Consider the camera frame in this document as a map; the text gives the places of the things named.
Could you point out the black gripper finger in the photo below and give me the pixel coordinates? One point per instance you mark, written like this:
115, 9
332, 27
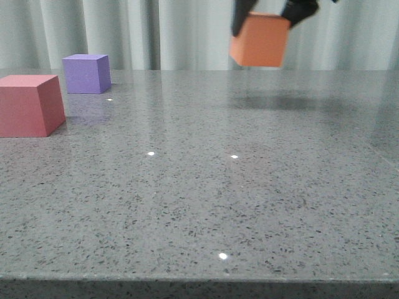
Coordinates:
297, 11
240, 13

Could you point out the red foam cube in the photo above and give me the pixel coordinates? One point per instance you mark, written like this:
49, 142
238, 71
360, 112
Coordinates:
31, 105

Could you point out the pale green curtain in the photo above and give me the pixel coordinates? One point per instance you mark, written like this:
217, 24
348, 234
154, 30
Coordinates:
190, 35

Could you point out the purple foam cube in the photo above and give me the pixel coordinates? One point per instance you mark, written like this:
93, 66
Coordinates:
87, 73

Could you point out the orange foam cube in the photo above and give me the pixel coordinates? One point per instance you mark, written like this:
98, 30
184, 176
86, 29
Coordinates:
261, 42

